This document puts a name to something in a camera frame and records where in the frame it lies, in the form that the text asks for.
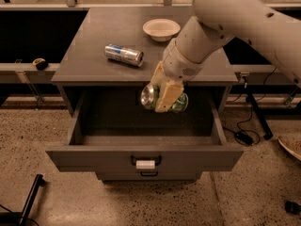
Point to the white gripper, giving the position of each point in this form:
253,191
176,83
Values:
178,62

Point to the green soda can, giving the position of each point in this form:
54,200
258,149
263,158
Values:
150,95

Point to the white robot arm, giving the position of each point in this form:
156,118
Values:
272,34

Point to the silver blue energy can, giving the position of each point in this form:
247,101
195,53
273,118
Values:
124,54

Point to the open grey top drawer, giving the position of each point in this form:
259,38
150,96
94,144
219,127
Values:
109,125

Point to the grey drawer cabinet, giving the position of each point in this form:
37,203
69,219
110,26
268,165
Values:
110,61

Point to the white paper bowl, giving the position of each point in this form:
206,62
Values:
161,29

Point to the black tripod leg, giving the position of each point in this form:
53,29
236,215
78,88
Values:
267,131

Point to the yellow black tape measure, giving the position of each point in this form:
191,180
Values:
40,64

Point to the tan sneaker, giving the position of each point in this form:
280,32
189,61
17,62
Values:
291,145

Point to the black object on floor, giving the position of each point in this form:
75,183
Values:
292,208

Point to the black stand leg left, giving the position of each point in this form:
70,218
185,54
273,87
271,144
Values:
11,218

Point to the black top drawer handle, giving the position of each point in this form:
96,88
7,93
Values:
157,159

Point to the black drawer handle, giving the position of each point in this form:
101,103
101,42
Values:
149,174
157,159

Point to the white tag on handle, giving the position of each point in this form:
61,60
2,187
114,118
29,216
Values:
145,164

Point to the black power adapter with cable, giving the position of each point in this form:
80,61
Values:
243,136

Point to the black lower drawer handle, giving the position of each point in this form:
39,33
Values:
149,174

